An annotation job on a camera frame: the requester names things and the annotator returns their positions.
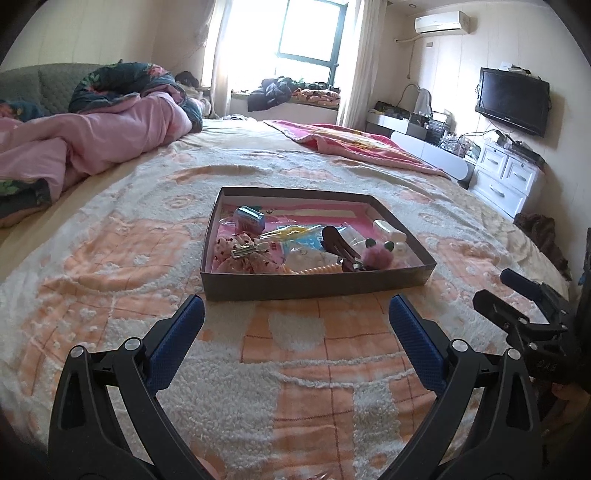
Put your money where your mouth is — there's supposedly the small blue box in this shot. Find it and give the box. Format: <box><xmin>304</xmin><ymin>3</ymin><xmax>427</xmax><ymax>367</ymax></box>
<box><xmin>233</xmin><ymin>205</ymin><xmax>267</xmax><ymax>233</ymax></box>

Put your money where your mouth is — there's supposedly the pink quilt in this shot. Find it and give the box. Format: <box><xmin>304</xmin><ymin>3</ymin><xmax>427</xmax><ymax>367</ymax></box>
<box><xmin>0</xmin><ymin>90</ymin><xmax>195</xmax><ymax>204</ymax></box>

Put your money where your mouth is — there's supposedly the pink printed blanket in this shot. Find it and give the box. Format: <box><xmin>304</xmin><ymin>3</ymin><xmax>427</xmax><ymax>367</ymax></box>
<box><xmin>263</xmin><ymin>119</ymin><xmax>458</xmax><ymax>178</ymax></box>

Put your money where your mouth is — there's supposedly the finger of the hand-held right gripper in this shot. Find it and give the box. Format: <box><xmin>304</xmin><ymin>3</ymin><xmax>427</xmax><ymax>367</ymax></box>
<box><xmin>472</xmin><ymin>290</ymin><xmax>532</xmax><ymax>335</ymax></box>
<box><xmin>501</xmin><ymin>268</ymin><xmax>555</xmax><ymax>315</ymax></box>

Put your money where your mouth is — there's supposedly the sheer white curtain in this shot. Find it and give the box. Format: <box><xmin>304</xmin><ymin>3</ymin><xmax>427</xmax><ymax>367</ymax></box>
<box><xmin>205</xmin><ymin>0</ymin><xmax>236</xmax><ymax>116</ymax></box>

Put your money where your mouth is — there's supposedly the green quilted sofa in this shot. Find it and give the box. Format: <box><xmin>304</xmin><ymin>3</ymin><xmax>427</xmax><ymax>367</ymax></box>
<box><xmin>0</xmin><ymin>63</ymin><xmax>100</xmax><ymax>116</ymax></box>

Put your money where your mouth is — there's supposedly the white bench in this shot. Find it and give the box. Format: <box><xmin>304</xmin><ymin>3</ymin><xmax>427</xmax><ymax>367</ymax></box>
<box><xmin>390</xmin><ymin>130</ymin><xmax>476</xmax><ymax>190</ymax></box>

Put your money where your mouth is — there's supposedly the dark floral quilt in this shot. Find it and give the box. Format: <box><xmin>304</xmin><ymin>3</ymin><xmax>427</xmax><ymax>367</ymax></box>
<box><xmin>68</xmin><ymin>60</ymin><xmax>204</xmax><ymax>132</ymax></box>

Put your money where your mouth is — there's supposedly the polka dot scrunchie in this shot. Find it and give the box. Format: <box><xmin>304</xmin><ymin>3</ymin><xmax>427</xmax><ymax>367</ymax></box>
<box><xmin>216</xmin><ymin>233</ymin><xmax>282</xmax><ymax>275</ymax></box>

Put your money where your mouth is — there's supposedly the orange comb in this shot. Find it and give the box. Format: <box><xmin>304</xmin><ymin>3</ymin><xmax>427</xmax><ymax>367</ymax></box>
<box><xmin>295</xmin><ymin>259</ymin><xmax>345</xmax><ymax>275</ymax></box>

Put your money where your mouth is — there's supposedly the brown hair clip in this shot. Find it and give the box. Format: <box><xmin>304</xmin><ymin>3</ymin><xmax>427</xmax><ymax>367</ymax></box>
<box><xmin>322</xmin><ymin>225</ymin><xmax>370</xmax><ymax>273</ymax></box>

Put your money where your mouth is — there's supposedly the white chain hair clip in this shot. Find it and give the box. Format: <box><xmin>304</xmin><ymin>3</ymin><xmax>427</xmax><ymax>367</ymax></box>
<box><xmin>372</xmin><ymin>219</ymin><xmax>407</xmax><ymax>245</ymax></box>

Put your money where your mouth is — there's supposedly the white air conditioner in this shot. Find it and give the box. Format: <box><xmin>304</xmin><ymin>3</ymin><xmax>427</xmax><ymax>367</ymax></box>
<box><xmin>414</xmin><ymin>11</ymin><xmax>472</xmax><ymax>35</ymax></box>

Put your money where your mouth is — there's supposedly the white drawer cabinet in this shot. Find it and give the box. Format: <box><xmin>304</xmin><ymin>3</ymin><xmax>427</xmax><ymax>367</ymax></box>
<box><xmin>468</xmin><ymin>138</ymin><xmax>546</xmax><ymax>220</ymax></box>

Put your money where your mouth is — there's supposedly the silver metal hair clip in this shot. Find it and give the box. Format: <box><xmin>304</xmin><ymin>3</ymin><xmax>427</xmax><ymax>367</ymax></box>
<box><xmin>231</xmin><ymin>244</ymin><xmax>271</xmax><ymax>259</ymax></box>

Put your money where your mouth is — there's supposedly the patterned windowsill cloth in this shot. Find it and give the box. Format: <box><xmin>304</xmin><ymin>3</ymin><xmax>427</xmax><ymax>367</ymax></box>
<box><xmin>291</xmin><ymin>88</ymin><xmax>342</xmax><ymax>104</ymax></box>

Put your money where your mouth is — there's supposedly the cluttered white desk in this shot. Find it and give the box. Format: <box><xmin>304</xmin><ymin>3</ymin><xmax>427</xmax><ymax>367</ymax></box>
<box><xmin>367</xmin><ymin>99</ymin><xmax>455</xmax><ymax>139</ymax></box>

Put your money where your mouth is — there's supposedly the window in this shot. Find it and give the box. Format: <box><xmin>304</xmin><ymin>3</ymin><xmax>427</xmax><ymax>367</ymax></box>
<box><xmin>276</xmin><ymin>0</ymin><xmax>349</xmax><ymax>68</ymax></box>

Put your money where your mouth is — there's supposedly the cream curtain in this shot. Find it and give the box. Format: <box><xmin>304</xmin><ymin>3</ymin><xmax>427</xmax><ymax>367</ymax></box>
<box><xmin>339</xmin><ymin>0</ymin><xmax>386</xmax><ymax>132</ymax></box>

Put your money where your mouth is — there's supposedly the black television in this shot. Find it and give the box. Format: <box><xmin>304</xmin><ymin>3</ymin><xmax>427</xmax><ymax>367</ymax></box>
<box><xmin>475</xmin><ymin>67</ymin><xmax>551</xmax><ymax>138</ymax></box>

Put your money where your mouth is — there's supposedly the dark clothes pile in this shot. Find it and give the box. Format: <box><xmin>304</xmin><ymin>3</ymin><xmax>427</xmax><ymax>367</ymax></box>
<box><xmin>248</xmin><ymin>76</ymin><xmax>301</xmax><ymax>112</ymax></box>

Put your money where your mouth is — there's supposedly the yellow hair clip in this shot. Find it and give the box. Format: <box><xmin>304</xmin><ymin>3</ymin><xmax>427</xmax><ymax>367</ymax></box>
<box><xmin>261</xmin><ymin>224</ymin><xmax>324</xmax><ymax>241</ymax></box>

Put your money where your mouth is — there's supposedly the pearl bow earrings card packet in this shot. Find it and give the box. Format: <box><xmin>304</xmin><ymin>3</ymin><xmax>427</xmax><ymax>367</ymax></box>
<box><xmin>283</xmin><ymin>249</ymin><xmax>333</xmax><ymax>273</ymax></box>

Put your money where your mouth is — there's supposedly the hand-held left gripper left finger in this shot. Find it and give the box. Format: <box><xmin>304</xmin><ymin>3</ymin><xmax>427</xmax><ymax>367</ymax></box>
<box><xmin>48</xmin><ymin>294</ymin><xmax>218</xmax><ymax>480</ymax></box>

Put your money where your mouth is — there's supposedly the pink pompom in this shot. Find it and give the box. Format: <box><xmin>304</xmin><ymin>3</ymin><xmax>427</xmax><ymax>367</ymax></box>
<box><xmin>362</xmin><ymin>246</ymin><xmax>397</xmax><ymax>270</ymax></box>

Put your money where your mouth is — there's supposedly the black set-top box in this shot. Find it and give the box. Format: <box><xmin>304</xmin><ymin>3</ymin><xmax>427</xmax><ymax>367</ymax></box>
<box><xmin>510</xmin><ymin>141</ymin><xmax>543</xmax><ymax>160</ymax></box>

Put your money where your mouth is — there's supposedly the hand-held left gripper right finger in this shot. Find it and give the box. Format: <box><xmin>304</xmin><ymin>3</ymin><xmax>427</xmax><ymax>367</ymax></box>
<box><xmin>389</xmin><ymin>294</ymin><xmax>543</xmax><ymax>480</ymax></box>

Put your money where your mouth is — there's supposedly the brown cloth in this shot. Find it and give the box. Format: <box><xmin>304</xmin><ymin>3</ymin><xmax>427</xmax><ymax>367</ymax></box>
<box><xmin>514</xmin><ymin>212</ymin><xmax>573</xmax><ymax>280</ymax></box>

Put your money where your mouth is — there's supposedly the person's right hand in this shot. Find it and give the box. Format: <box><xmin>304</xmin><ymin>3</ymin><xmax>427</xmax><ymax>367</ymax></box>
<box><xmin>551</xmin><ymin>383</ymin><xmax>591</xmax><ymax>425</ymax></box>

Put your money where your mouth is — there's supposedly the cardboard box with pink lining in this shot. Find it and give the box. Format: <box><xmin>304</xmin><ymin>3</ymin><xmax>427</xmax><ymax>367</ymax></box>
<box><xmin>199</xmin><ymin>186</ymin><xmax>437</xmax><ymax>303</ymax></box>

